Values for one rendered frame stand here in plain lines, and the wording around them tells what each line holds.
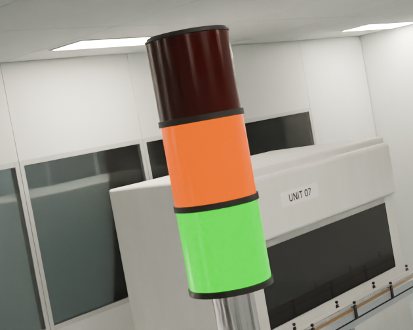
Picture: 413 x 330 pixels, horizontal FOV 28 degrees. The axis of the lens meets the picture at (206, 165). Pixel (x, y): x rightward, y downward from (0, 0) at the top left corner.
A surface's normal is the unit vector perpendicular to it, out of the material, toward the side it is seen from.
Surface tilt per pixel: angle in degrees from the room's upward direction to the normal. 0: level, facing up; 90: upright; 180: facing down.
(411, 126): 90
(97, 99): 90
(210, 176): 90
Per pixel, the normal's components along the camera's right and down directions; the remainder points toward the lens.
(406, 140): -0.65, 0.15
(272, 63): 0.73, -0.10
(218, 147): 0.29, 0.00
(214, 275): -0.32, 0.11
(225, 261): -0.02, 0.06
